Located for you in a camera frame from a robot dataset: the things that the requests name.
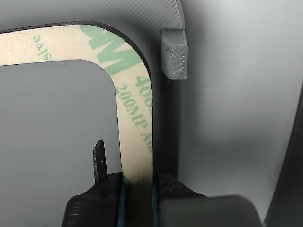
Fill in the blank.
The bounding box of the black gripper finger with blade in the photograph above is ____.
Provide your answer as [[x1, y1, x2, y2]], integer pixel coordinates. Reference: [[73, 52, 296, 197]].
[[62, 139, 127, 227]]

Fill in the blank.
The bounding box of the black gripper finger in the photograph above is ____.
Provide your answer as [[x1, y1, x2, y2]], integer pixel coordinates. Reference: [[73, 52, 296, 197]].
[[151, 172, 260, 227]]

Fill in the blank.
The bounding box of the gray 3D-printed box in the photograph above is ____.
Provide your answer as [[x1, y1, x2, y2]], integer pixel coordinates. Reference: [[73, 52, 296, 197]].
[[0, 0, 190, 227]]

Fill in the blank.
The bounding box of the frame with 3M adhesive liner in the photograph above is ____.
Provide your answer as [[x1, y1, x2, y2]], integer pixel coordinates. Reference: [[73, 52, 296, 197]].
[[0, 22, 155, 187]]

